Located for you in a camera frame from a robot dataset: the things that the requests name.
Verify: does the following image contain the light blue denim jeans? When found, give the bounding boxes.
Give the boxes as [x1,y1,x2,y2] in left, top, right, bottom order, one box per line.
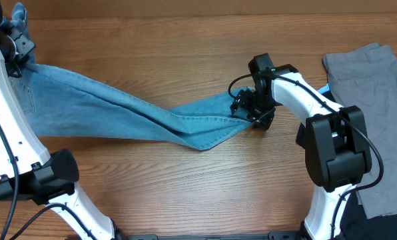
[0,2,256,151]

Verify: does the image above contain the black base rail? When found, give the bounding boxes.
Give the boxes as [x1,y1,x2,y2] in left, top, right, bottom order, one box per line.
[115,231,305,240]

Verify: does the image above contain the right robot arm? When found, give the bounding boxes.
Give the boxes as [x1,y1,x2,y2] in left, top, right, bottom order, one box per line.
[230,53,372,239]

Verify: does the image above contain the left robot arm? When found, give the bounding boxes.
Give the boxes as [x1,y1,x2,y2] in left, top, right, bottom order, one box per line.
[0,3,123,239]

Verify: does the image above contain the black garment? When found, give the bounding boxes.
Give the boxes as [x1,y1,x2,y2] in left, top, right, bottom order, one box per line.
[295,90,397,240]

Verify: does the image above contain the gray trousers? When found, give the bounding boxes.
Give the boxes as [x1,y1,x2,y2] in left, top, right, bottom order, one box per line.
[322,43,397,219]

